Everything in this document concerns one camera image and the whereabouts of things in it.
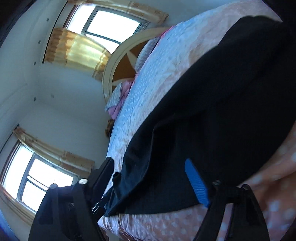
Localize left window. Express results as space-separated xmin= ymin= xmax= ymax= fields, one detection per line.
xmin=1 ymin=141 xmax=78 ymax=213

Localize pink folded blanket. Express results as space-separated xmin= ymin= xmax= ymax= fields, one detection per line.
xmin=107 ymin=78 xmax=134 ymax=120

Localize black pants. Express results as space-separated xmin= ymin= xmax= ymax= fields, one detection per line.
xmin=105 ymin=16 xmax=295 ymax=216

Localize back window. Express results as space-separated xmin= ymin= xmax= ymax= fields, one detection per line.
xmin=65 ymin=4 xmax=149 ymax=54

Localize left window curtain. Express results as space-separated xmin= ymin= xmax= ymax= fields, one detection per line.
xmin=1 ymin=127 xmax=94 ymax=226

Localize grey patterned pillow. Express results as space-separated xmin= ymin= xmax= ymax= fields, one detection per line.
xmin=104 ymin=83 xmax=122 ymax=111

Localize striped pillow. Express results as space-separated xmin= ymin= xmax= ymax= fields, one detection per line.
xmin=134 ymin=37 xmax=161 ymax=73

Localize cream wooden headboard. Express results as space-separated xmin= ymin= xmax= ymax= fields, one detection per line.
xmin=102 ymin=27 xmax=169 ymax=101

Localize pink polka dot bedspread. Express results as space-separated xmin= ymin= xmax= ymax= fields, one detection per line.
xmin=98 ymin=1 xmax=295 ymax=240

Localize brown patterned bag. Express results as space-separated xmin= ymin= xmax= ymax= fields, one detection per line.
xmin=105 ymin=119 xmax=115 ymax=138

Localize window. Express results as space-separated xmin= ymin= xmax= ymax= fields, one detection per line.
xmin=65 ymin=4 xmax=149 ymax=54
xmin=1 ymin=141 xmax=78 ymax=213

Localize yellow middle curtain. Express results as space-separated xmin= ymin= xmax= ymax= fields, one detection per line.
xmin=44 ymin=28 xmax=111 ymax=81

